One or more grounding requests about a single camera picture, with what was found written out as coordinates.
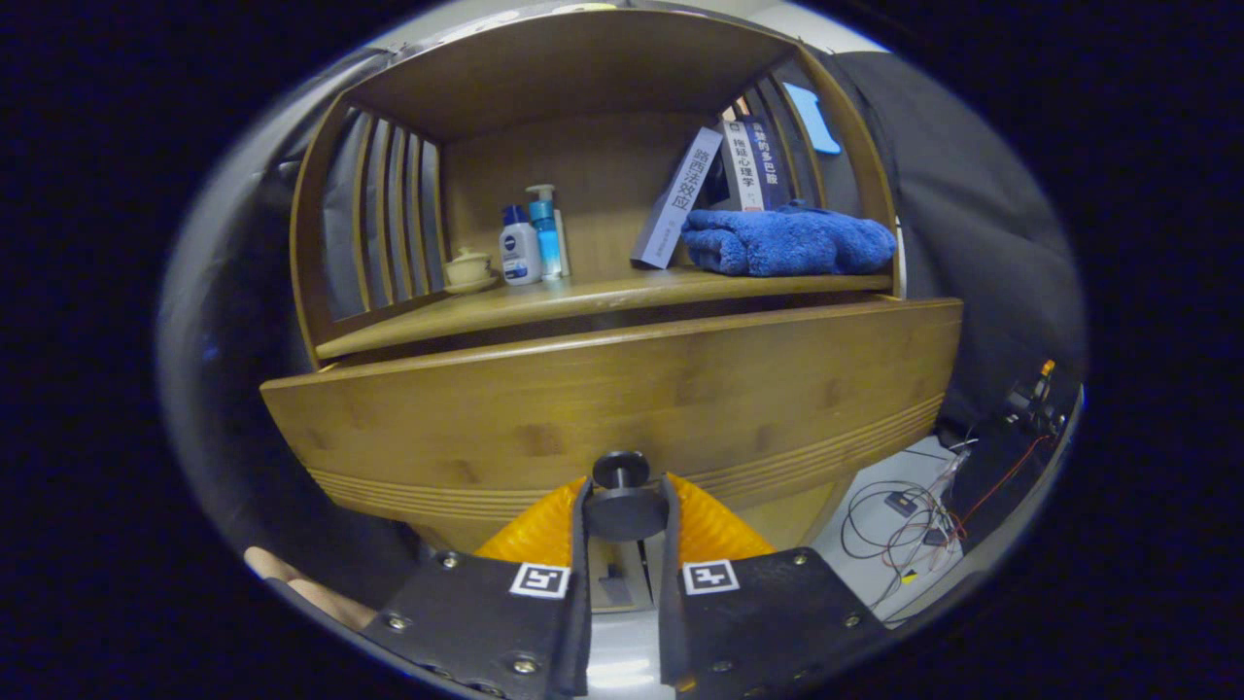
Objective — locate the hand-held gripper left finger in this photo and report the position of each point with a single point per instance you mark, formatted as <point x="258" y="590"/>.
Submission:
<point x="486" y="622"/>

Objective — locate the white-spined book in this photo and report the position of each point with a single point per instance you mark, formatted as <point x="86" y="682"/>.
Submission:
<point x="743" y="170"/>

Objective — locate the blue pump bottle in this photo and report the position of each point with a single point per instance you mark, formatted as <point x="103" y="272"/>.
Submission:
<point x="547" y="233"/>

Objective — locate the dark blue book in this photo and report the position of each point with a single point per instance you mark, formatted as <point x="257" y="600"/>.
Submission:
<point x="770" y="165"/>

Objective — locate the wooden drawer with black knob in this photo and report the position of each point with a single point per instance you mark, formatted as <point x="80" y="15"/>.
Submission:
<point x="486" y="418"/>

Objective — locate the wooden cabinet with shelf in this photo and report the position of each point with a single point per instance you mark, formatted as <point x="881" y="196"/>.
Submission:
<point x="603" y="165"/>

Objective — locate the white lotion bottle blue cap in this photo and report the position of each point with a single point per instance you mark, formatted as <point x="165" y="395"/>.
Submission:
<point x="520" y="253"/>

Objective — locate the blue folded towel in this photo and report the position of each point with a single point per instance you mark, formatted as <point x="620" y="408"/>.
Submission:
<point x="787" y="243"/>

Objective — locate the beige lidded teacup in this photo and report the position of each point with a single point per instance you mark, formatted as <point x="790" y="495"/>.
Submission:
<point x="468" y="267"/>

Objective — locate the wooden countertop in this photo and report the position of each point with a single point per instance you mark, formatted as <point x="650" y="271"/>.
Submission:
<point x="544" y="297"/>

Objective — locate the grey book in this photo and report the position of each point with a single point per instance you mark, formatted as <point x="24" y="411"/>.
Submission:
<point x="675" y="199"/>

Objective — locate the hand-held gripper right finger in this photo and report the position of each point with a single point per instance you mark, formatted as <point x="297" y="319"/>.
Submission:
<point x="768" y="622"/>

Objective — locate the orange and black tool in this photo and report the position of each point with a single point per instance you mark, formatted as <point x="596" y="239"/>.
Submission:
<point x="1035" y="399"/>

